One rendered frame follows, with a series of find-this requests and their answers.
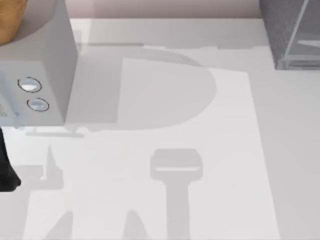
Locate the small microwave knob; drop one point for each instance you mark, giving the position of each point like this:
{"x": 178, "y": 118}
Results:
{"x": 38, "y": 104}

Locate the pale microwave oven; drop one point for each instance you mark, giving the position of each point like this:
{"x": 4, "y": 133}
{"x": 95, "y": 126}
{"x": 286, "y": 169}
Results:
{"x": 47, "y": 62}

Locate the large microwave knob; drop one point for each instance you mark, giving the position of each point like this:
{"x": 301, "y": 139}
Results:
{"x": 29, "y": 85}

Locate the grey cabinet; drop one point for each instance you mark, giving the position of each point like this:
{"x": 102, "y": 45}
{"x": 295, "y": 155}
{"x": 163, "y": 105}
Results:
{"x": 280, "y": 30}

